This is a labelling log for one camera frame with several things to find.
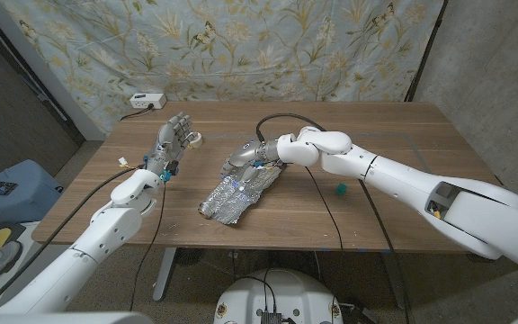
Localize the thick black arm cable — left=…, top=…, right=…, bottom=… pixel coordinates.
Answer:
left=255, top=112, right=412, bottom=324
left=0, top=162, right=147, bottom=315

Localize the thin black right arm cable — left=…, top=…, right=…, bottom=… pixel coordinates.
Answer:
left=304, top=165, right=345, bottom=321

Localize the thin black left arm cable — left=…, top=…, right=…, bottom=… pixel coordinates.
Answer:
left=128, top=179, right=168, bottom=312

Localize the black backdrop pole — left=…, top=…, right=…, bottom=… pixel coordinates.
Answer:
left=405, top=0, right=449, bottom=103

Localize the black torso cable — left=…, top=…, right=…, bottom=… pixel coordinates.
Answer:
left=229, top=268, right=279, bottom=314

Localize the white power strip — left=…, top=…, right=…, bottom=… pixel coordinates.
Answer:
left=129, top=93, right=167, bottom=111

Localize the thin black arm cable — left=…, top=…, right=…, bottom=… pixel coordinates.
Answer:
left=304, top=165, right=345, bottom=321
left=128, top=179, right=168, bottom=312

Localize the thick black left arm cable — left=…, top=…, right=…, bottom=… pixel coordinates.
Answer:
left=0, top=162, right=147, bottom=315

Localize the floral printed backdrop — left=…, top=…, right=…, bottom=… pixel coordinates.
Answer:
left=0, top=0, right=447, bottom=136

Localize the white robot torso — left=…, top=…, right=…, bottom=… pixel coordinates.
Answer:
left=213, top=268, right=344, bottom=324

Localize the blue plastic bin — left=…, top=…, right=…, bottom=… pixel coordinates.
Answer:
left=0, top=159, right=65, bottom=225

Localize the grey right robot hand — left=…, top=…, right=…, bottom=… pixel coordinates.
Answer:
left=220, top=139, right=281, bottom=193

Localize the aluminum foil roll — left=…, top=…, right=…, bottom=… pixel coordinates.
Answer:
left=198, top=159, right=287, bottom=226

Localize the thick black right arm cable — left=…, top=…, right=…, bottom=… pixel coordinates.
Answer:
left=255, top=112, right=412, bottom=324

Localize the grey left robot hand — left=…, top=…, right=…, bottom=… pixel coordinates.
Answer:
left=144, top=112, right=199, bottom=177

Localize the black power strip cord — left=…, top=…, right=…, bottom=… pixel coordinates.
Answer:
left=120, top=103, right=155, bottom=122

